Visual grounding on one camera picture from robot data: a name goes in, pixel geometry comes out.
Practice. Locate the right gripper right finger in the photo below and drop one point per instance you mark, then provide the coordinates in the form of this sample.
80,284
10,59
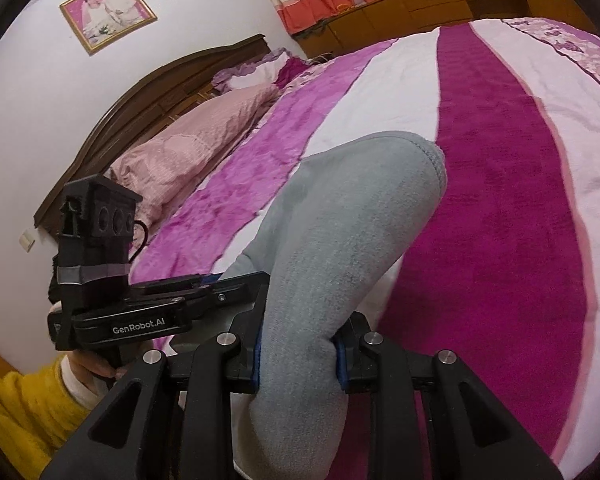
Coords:
355,370

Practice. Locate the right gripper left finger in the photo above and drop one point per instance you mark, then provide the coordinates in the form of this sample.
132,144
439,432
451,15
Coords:
243,371

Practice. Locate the grey pants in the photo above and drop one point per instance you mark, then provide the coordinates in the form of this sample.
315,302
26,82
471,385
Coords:
334,229

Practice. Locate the yellow sleeved left forearm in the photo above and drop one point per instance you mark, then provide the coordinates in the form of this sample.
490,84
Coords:
37,417

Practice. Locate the left hand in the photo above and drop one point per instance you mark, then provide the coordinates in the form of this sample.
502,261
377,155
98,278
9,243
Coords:
85,374

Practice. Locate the pink checked quilt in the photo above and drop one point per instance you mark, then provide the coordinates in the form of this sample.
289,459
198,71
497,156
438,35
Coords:
166,169

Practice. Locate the purple rose bedspread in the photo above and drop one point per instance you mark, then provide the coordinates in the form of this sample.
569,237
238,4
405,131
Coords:
447,185

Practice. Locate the dark wooden headboard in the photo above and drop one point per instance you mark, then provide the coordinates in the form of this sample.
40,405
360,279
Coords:
152,104

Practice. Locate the purple frilled pillow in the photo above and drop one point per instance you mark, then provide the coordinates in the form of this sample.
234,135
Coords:
278,67

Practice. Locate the framed wedding photo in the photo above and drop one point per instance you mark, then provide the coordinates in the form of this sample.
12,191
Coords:
99,23

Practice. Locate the wooden low cabinet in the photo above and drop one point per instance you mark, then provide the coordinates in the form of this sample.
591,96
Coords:
387,19

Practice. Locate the black camera box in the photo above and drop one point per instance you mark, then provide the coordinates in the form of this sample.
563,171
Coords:
96,231

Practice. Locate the white wall switch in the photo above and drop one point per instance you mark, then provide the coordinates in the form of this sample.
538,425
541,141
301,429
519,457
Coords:
27,240

